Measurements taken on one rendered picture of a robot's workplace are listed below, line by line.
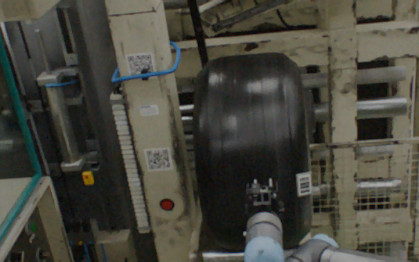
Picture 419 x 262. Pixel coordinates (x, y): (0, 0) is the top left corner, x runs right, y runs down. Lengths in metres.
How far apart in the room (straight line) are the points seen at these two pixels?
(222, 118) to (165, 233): 0.51
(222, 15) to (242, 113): 0.52
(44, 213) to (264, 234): 0.73
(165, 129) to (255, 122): 0.30
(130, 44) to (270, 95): 0.39
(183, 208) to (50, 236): 0.39
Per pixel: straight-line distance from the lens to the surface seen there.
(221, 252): 1.75
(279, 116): 1.45
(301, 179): 1.46
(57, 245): 1.73
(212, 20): 1.89
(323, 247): 1.25
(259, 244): 1.12
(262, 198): 1.26
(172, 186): 1.71
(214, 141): 1.44
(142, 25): 1.51
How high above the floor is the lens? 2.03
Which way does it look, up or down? 27 degrees down
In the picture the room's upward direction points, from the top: 8 degrees counter-clockwise
